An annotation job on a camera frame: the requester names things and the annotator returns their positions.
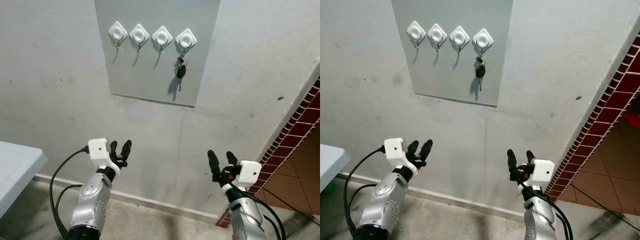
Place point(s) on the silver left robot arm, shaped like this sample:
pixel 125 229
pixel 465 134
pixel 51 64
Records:
pixel 382 200
pixel 92 200

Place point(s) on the white square wall hook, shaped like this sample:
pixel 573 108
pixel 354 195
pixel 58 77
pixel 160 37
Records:
pixel 416 31
pixel 459 36
pixel 437 34
pixel 162 36
pixel 139 34
pixel 118 32
pixel 186 39
pixel 483 39

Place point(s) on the white table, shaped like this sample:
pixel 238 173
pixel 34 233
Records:
pixel 17 170
pixel 332 162

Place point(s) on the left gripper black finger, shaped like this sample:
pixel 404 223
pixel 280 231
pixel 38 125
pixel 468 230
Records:
pixel 426 148
pixel 113 148
pixel 126 148
pixel 413 148

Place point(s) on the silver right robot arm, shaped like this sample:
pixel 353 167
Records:
pixel 246 217
pixel 540 217

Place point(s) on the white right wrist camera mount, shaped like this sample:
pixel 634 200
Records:
pixel 543 171
pixel 248 172

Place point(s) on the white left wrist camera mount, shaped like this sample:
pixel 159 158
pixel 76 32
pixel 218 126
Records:
pixel 393 148
pixel 98 149

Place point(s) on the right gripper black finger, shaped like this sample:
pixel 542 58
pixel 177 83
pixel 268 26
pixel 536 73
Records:
pixel 530 157
pixel 511 160
pixel 231 158
pixel 213 160

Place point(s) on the grey wall board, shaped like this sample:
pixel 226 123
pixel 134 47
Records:
pixel 440 75
pixel 150 75

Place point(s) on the red round object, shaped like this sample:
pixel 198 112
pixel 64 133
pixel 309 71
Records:
pixel 633 120

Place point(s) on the white skirting board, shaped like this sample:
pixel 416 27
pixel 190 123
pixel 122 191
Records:
pixel 450 194
pixel 125 196

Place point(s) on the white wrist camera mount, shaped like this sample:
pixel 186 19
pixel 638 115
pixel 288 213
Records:
pixel 248 172
pixel 393 148
pixel 543 171
pixel 98 149

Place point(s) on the red tile wall band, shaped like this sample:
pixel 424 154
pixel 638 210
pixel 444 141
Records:
pixel 617 95
pixel 300 122

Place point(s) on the green object under table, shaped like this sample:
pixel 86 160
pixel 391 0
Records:
pixel 328 188

